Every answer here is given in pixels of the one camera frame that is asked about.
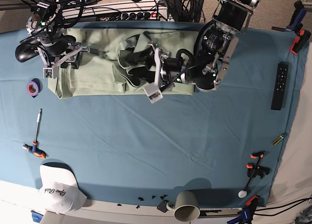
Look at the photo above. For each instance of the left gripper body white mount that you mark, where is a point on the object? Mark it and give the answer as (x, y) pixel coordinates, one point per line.
(169, 70)

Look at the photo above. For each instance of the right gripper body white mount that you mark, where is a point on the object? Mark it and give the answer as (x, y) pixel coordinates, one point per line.
(56, 53)

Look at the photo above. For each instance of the sage green T-shirt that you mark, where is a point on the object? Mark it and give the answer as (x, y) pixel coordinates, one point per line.
(103, 71)

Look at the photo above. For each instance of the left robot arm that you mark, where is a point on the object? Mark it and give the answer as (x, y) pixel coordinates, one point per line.
(207, 65)

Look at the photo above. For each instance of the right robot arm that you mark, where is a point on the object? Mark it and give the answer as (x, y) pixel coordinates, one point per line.
(51, 18)

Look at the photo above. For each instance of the purple tape roll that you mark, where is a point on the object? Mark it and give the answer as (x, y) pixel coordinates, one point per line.
(34, 87)

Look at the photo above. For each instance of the black computer mouse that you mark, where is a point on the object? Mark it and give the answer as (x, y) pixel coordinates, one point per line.
(25, 52)

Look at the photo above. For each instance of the blue table cloth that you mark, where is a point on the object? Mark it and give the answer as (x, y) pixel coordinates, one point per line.
(123, 147)

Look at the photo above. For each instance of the small dark square plate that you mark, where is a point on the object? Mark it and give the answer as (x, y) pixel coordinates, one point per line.
(163, 206)

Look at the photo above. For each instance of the white baseball cap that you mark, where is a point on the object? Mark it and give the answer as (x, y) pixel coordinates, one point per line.
(60, 192)

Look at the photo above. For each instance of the grey green mug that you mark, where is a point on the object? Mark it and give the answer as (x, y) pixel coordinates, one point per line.
(185, 207)

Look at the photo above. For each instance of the black orange bar clamp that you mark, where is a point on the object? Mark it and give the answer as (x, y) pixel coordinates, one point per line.
(253, 171)

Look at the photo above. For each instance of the black remote control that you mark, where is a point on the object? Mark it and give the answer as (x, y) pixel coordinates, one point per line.
(279, 87)

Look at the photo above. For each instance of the small brass green stick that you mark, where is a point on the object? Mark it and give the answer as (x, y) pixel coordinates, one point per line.
(278, 139)

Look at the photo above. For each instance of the black orange clamp top right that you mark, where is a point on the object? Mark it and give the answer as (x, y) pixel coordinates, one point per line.
(302, 37)

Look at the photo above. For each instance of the blue orange clamp bottom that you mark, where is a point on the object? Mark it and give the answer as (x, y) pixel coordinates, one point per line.
(247, 213)

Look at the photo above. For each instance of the black power strip red switch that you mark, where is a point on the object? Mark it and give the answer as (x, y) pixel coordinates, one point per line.
(124, 16)

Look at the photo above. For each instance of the orange handled T wrench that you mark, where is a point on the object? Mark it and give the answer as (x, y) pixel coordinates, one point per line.
(33, 149)

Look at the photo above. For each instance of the blue handled clamp top right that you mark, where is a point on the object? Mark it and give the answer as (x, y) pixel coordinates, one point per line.
(295, 24)

